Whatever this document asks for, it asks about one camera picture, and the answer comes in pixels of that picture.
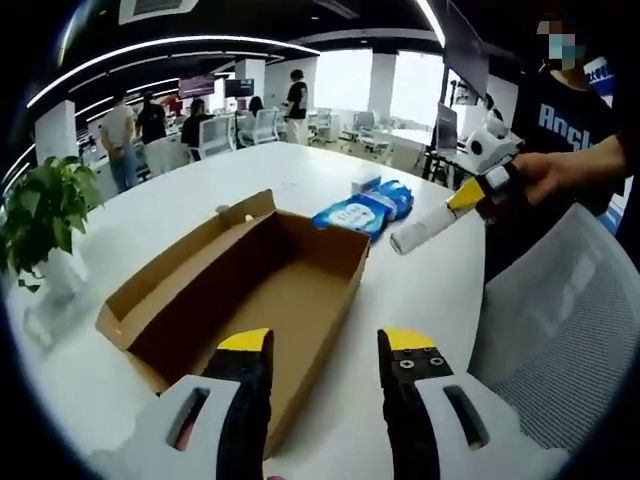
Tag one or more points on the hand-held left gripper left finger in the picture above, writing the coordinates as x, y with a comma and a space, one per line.
245, 400

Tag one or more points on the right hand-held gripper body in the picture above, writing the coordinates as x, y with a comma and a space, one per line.
495, 145

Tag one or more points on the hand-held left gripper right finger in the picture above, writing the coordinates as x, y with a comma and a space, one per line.
415, 400

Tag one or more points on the white soft item roll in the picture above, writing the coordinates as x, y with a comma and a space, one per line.
420, 232

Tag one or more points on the brown cardboard shoe box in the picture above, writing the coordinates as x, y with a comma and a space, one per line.
300, 300

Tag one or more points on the blue soft item wipes packet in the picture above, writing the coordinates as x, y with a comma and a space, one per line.
350, 217

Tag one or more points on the small blue white box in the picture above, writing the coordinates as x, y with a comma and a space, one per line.
367, 184

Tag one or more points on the person's right hand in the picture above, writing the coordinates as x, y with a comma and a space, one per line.
545, 175

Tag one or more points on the person's left hand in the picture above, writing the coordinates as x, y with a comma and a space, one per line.
278, 476

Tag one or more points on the black desk monitor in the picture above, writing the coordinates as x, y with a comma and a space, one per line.
445, 127

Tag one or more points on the person in black shirt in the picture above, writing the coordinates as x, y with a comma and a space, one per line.
550, 115

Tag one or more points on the large dark display screen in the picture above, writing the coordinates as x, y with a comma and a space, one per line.
465, 45

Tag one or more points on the curved ceiling light strip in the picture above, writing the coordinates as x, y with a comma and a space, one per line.
190, 39
432, 22

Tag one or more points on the green potted plant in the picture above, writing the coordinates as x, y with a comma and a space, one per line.
45, 210

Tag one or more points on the white square pillar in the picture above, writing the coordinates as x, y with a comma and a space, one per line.
55, 135

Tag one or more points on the ceiling air vent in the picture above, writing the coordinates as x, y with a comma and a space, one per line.
160, 7

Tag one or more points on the dark wall screen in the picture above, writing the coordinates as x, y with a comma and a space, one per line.
239, 87

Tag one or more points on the pink wall screen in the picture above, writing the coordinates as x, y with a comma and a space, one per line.
196, 86

